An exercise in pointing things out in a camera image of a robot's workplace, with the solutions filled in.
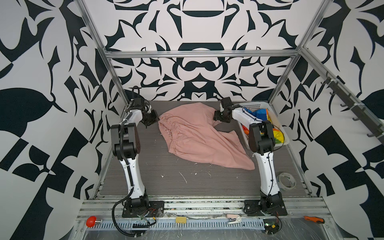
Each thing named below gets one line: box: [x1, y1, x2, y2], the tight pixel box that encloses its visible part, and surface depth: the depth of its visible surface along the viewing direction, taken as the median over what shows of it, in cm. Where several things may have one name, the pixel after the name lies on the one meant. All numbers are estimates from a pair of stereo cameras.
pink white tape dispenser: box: [226, 214, 242, 225], surface depth 72 cm
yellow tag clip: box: [175, 216, 187, 224], surface depth 73 cm
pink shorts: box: [158, 102, 256, 170], surface depth 99 cm
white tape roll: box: [276, 172, 296, 191], surface depth 83 cm
